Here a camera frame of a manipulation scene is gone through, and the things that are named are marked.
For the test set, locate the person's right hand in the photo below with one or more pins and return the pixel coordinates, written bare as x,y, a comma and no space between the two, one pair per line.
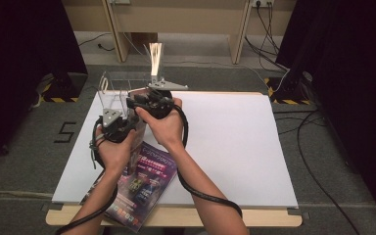
166,130

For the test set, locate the black stand base hazard tape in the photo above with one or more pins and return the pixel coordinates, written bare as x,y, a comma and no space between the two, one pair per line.
68,86
290,88

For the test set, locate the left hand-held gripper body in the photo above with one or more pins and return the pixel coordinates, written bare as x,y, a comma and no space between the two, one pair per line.
117,130

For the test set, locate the clear acrylic magazine rack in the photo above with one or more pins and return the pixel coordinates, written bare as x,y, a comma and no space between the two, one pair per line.
111,98

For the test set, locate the white wall socket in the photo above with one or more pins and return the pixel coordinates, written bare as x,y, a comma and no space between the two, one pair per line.
264,3

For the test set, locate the grey corner bracket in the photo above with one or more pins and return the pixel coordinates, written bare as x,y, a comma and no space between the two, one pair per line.
54,206
293,211

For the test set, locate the purple magazine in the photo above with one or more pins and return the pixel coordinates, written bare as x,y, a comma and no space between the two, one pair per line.
150,182

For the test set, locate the brown cardboard box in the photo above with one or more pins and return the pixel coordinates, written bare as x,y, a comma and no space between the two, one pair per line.
140,37

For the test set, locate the black curtain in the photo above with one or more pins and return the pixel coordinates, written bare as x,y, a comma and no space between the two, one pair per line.
19,65
355,81

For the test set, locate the person's left hand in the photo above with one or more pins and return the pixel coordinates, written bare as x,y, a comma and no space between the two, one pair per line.
114,156

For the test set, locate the white magazine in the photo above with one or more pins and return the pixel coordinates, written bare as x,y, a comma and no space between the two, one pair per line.
156,62

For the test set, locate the beige wooden desk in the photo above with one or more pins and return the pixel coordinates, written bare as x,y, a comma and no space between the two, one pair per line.
182,19

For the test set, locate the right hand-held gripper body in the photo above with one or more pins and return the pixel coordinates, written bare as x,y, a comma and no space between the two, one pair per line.
158,104

